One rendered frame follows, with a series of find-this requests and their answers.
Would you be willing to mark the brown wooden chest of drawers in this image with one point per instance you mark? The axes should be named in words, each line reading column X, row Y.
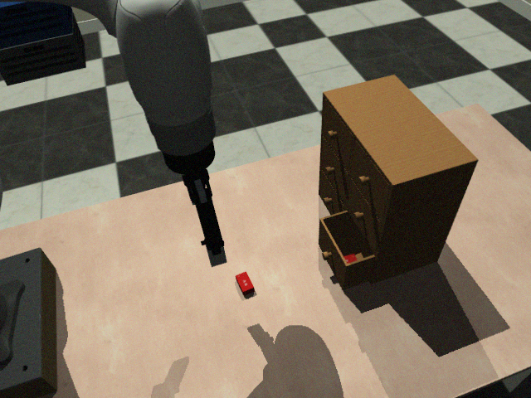
column 427, row 166

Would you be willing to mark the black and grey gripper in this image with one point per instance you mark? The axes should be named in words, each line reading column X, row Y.
column 193, row 168

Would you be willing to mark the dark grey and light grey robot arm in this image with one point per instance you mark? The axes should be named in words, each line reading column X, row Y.
column 163, row 48

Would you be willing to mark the small red block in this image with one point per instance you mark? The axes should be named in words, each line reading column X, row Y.
column 245, row 283
column 350, row 258

